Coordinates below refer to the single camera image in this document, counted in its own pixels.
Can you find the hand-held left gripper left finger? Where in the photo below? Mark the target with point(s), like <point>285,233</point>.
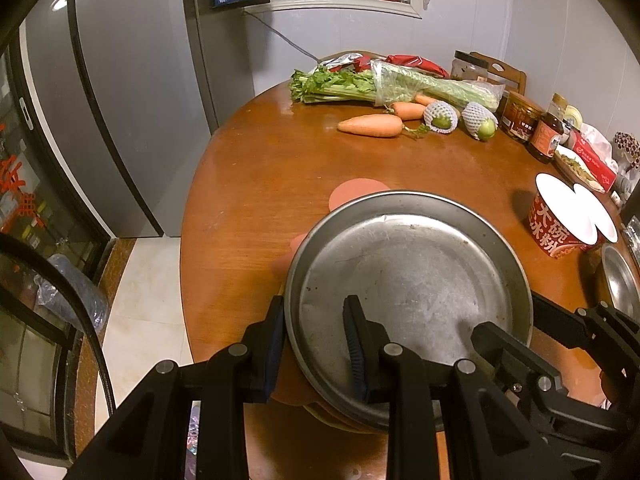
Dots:
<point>270,355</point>

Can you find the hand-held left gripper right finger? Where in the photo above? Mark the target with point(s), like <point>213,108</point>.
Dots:
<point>357,355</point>

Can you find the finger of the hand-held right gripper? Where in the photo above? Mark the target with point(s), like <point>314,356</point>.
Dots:
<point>555,320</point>
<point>505,347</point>

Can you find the cream plastic plate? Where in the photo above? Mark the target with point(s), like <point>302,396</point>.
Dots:
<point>325,415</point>

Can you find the large steel bowl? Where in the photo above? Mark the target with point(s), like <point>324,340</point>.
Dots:
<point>622,275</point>

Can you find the red instant noodle cup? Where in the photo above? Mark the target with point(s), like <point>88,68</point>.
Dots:
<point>550,230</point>

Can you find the round steel plate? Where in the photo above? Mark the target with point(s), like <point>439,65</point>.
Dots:
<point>415,260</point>

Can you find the pink plastic plate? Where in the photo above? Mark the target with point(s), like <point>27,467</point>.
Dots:
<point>355,191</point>

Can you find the white dish of pickled vegetables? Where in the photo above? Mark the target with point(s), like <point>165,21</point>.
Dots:
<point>575,165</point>

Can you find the red tissue box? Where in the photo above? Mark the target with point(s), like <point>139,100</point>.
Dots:
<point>592,160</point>

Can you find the brown sauce bottle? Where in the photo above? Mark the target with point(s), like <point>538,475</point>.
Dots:
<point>545,140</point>

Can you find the dried flower ornament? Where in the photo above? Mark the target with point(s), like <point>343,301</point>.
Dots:
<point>627,147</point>

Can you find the chili sauce jar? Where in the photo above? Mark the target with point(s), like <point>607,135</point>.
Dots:
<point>520,120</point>

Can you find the clear plastic bag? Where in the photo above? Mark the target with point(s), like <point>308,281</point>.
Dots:
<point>75,290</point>

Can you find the green fruit in foam net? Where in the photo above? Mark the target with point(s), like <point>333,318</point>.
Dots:
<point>482,125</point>
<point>441,119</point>

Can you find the large carrot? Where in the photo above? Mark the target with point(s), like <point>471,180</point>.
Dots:
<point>370,125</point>

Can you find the wooden chair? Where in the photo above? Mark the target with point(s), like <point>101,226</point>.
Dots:
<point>510,77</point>

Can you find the small carrot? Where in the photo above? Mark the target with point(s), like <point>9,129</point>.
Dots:
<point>407,110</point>

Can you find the short carrot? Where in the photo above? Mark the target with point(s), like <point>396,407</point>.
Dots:
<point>426,100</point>

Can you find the glass jar with dark lid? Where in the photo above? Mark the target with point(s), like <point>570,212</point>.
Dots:
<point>467,67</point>

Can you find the celery bunch in plastic bag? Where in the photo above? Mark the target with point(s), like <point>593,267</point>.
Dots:
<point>425,82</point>

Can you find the glass door cabinet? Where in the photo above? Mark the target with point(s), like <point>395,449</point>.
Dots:
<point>30,210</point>

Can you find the grey refrigerator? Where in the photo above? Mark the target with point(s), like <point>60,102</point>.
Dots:
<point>125,110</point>

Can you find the red snack packet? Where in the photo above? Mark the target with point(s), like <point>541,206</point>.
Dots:
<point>415,62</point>

